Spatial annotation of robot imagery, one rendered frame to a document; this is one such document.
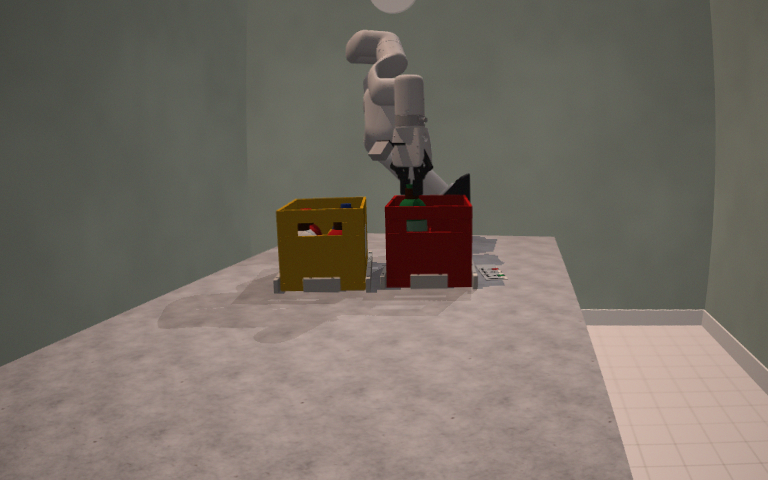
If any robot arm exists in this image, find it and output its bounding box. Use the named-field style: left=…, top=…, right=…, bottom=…
left=346, top=30, right=454, bottom=195

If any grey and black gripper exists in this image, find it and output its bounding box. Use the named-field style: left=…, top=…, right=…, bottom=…
left=390, top=126, right=433, bottom=196

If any white bottle with grey label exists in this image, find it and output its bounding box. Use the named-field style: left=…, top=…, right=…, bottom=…
left=298, top=223, right=317, bottom=236

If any olive-brown crate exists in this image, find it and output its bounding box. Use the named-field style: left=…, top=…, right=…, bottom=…
left=276, top=197, right=368, bottom=291

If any green bottle with pale green label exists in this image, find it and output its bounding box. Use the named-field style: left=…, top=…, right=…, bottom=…
left=399, top=184, right=427, bottom=231

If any white paper card with colored marks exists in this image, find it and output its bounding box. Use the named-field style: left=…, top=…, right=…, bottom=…
left=475, top=264, right=508, bottom=280

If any dark red crate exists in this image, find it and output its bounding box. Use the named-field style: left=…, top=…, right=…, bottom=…
left=385, top=195, right=472, bottom=288

